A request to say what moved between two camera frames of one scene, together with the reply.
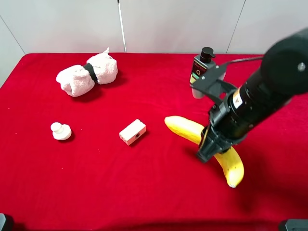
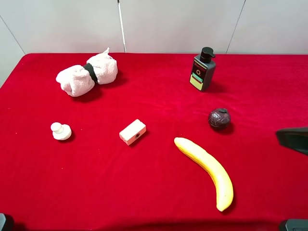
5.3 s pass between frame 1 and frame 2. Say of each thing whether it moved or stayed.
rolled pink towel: stayed
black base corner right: stayed
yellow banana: moved
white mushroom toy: stayed
